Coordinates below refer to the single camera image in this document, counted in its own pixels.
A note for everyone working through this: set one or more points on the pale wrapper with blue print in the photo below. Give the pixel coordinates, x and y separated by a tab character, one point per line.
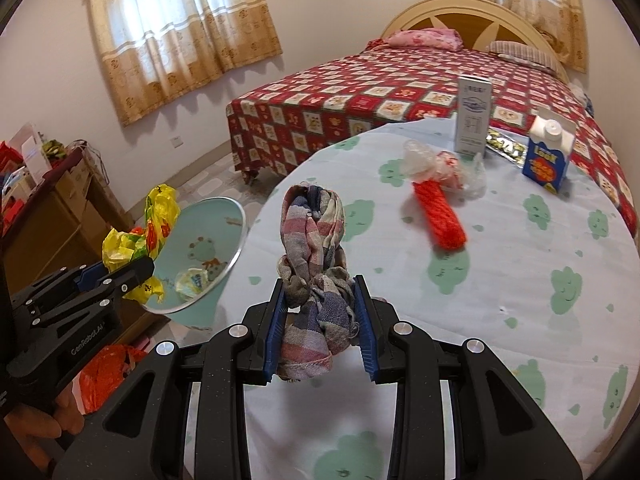
192	281

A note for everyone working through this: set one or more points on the orange plastic bag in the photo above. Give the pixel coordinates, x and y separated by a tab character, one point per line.
105	375

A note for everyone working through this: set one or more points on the plaid cloth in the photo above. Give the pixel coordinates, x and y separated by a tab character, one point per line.
310	240

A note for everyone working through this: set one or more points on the dark red cloth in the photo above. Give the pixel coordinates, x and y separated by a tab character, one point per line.
65	165

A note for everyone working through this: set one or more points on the yellow plastic bag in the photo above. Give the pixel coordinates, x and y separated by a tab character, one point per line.
160	210

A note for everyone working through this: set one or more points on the red foam mesh sleeve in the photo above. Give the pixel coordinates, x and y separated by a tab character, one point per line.
442	217

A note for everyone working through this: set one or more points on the tall white box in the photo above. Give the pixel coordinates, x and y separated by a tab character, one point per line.
474	115

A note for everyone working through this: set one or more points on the red gift bag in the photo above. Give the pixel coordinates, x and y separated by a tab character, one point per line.
9	154

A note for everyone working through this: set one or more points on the striped pillow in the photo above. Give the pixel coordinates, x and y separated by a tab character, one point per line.
530	56

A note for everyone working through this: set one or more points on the wide beige patterned curtain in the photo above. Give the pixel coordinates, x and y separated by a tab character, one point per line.
175	30

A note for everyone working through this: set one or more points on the clear crumpled plastic bag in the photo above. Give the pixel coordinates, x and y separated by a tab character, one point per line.
450	167

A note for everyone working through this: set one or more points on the white wall socket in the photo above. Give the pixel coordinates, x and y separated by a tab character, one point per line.
176	141

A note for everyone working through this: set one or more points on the brown wooden cabinet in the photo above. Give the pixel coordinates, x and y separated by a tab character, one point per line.
55	230

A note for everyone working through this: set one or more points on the green yellow cloth bundle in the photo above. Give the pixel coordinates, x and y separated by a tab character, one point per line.
54	149

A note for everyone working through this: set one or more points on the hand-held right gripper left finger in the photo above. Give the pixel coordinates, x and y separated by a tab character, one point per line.
275	332

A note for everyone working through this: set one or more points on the green frog-print bin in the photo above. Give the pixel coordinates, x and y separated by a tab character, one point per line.
200	230

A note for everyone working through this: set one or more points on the pink floral pillow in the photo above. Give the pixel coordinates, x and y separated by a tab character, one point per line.
425	39

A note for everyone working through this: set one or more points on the bed with red quilt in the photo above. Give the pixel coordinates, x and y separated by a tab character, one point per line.
320	110

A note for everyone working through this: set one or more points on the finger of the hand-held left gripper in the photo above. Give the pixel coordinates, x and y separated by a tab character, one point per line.
125	282
90	276

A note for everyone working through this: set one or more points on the white card box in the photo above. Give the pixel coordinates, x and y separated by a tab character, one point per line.
30	152

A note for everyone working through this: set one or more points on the cream wooden headboard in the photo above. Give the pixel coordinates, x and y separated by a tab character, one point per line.
475	15

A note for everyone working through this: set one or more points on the person's left hand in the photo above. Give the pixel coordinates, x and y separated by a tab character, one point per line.
70	410

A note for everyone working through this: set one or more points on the blue drink carton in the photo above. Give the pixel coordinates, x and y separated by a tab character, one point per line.
545	165

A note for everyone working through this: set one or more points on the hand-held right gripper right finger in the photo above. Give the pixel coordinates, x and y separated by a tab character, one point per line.
365	332

